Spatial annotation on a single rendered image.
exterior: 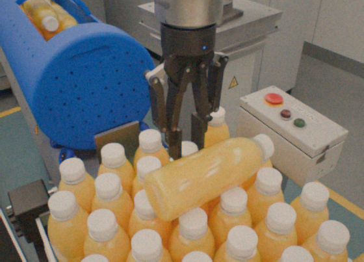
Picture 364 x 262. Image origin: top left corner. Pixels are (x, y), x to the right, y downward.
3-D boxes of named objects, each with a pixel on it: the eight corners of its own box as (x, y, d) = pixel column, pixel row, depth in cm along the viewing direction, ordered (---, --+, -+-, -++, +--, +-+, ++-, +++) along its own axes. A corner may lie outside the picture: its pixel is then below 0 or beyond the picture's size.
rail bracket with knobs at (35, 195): (62, 207, 73) (51, 173, 67) (73, 231, 68) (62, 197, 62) (16, 226, 69) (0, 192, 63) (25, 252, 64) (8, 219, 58)
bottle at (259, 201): (247, 228, 69) (260, 161, 58) (277, 248, 65) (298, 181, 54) (226, 250, 64) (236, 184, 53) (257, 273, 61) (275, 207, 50)
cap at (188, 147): (175, 148, 61) (175, 140, 60) (197, 149, 60) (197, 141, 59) (174, 163, 58) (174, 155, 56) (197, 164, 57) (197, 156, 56)
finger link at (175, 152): (182, 129, 53) (178, 131, 52) (181, 163, 57) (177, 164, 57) (171, 119, 55) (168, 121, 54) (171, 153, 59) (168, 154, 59)
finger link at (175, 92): (194, 65, 47) (184, 66, 46) (179, 134, 52) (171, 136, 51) (178, 55, 49) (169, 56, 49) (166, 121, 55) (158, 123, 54)
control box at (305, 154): (266, 120, 82) (273, 83, 76) (335, 169, 68) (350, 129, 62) (234, 134, 77) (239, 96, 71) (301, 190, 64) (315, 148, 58)
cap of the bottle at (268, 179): (264, 171, 56) (265, 163, 55) (285, 183, 54) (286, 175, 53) (250, 184, 54) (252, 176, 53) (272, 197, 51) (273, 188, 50)
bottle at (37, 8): (36, -11, 103) (52, 4, 91) (50, 7, 108) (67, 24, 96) (18, 3, 102) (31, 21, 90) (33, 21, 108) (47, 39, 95)
